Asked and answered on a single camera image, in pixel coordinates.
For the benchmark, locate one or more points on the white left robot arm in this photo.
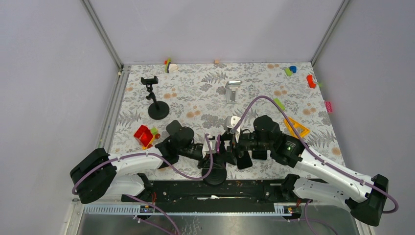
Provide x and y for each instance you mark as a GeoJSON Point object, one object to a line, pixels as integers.
{"type": "Point", "coordinates": [102, 174]}

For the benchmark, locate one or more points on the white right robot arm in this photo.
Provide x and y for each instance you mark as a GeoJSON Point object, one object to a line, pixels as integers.
{"type": "Point", "coordinates": [359, 194]}

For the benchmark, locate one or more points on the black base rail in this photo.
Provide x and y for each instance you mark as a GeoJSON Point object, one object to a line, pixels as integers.
{"type": "Point", "coordinates": [234, 196]}

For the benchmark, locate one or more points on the black smartphone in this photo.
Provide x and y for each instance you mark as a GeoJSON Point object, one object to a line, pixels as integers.
{"type": "Point", "coordinates": [244, 160]}

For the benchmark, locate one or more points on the silver metal phone stand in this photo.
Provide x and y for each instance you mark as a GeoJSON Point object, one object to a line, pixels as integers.
{"type": "Point", "coordinates": [232, 88]}

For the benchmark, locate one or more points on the stacked coloured blocks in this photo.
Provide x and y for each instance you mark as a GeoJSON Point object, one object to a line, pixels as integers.
{"type": "Point", "coordinates": [170, 67]}

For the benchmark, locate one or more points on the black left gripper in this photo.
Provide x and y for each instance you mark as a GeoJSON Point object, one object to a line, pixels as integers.
{"type": "Point", "coordinates": [205, 162]}

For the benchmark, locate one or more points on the blue-edged smartphone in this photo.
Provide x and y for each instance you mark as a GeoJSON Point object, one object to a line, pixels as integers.
{"type": "Point", "coordinates": [260, 155]}

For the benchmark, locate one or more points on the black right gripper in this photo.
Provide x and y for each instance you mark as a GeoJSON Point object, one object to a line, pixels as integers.
{"type": "Point", "coordinates": [227, 136]}

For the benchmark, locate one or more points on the floral patterned mat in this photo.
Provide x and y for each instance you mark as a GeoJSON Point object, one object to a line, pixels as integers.
{"type": "Point", "coordinates": [196, 97]}

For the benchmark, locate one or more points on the black round-base phone stand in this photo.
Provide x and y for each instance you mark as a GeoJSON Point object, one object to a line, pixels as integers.
{"type": "Point", "coordinates": [158, 109]}

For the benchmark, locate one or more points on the yellow triangular plastic frame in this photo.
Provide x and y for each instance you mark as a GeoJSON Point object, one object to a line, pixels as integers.
{"type": "Point", "coordinates": [301, 130]}

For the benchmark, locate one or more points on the pink lego brick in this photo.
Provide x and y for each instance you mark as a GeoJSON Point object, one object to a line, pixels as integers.
{"type": "Point", "coordinates": [328, 106]}

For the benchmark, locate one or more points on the red curved block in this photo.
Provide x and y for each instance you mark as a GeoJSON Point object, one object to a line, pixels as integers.
{"type": "Point", "coordinates": [310, 81]}

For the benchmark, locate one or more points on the blue heart block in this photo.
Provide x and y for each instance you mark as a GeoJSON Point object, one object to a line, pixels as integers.
{"type": "Point", "coordinates": [293, 69]}

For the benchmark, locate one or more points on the purple-edged smartphone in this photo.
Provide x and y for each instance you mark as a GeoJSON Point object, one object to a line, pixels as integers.
{"type": "Point", "coordinates": [218, 144]}

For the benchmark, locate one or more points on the black phone stand with phone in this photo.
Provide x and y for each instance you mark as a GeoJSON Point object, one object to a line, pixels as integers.
{"type": "Point", "coordinates": [218, 173]}

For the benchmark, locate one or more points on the lime green block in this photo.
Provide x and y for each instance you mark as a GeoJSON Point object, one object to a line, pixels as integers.
{"type": "Point", "coordinates": [288, 71]}

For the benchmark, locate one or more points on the green toy block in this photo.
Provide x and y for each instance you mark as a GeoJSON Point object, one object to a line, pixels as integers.
{"type": "Point", "coordinates": [279, 103]}

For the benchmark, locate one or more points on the red toy car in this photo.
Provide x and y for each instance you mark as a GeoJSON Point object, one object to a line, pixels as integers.
{"type": "Point", "coordinates": [145, 136]}

